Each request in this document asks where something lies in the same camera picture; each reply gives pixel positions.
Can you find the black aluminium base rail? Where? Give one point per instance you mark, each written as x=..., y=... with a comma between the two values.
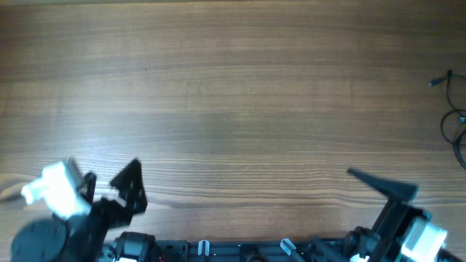
x=284, y=250

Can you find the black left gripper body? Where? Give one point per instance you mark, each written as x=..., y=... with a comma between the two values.
x=105, y=207

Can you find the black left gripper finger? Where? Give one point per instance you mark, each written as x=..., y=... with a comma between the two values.
x=87, y=187
x=129, y=183

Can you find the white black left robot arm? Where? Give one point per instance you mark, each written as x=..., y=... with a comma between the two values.
x=43, y=239

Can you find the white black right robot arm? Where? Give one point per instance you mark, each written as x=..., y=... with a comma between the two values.
x=364, y=241

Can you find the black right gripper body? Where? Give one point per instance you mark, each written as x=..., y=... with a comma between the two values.
x=400, y=205

